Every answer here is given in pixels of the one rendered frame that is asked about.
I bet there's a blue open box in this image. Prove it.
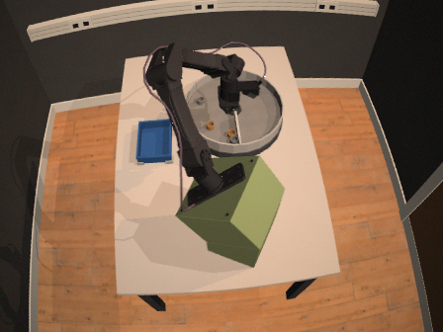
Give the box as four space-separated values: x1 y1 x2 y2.
135 119 172 163

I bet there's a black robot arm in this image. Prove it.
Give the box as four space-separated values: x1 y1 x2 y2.
145 41 259 208

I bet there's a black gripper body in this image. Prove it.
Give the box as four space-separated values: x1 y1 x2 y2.
218 86 239 109

